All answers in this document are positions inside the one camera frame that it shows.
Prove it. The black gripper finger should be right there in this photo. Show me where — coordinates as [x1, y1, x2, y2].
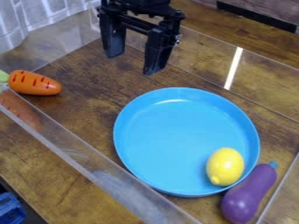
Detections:
[144, 28, 180, 75]
[99, 13, 127, 59]

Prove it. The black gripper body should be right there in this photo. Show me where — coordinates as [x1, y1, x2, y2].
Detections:
[97, 0, 185, 35]

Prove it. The yellow toy lemon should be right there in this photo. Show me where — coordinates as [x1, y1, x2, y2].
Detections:
[205, 148, 245, 186]

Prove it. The blue round tray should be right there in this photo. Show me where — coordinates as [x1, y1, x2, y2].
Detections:
[113, 87, 260, 198]

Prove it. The white checkered curtain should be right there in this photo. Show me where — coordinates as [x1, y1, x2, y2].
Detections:
[0, 0, 100, 54]

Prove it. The orange toy carrot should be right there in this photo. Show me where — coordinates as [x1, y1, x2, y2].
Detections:
[0, 70, 61, 95]

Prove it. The purple toy eggplant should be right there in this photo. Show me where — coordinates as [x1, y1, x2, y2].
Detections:
[220, 161, 278, 224]

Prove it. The blue plastic object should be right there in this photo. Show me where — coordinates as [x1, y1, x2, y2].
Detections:
[0, 192, 27, 224]

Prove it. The clear acrylic front wall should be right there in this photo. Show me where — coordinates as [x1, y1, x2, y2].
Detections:
[0, 84, 201, 224]

